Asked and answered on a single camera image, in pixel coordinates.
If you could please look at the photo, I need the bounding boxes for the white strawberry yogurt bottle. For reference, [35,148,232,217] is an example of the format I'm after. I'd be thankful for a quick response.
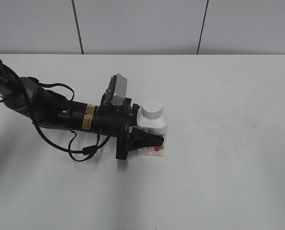
[137,108,167,156]

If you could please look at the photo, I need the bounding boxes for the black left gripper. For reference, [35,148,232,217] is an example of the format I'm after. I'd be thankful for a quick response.
[93,97,164,160]

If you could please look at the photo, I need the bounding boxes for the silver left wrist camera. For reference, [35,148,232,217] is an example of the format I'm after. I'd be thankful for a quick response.
[103,73,128,106]

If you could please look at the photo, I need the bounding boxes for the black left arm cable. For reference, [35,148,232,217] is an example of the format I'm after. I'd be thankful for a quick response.
[12,71,112,162]

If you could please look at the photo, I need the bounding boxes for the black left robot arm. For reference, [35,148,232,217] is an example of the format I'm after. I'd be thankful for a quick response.
[0,60,164,160]

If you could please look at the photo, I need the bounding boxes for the white screw cap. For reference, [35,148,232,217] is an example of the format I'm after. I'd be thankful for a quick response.
[142,99,163,119]

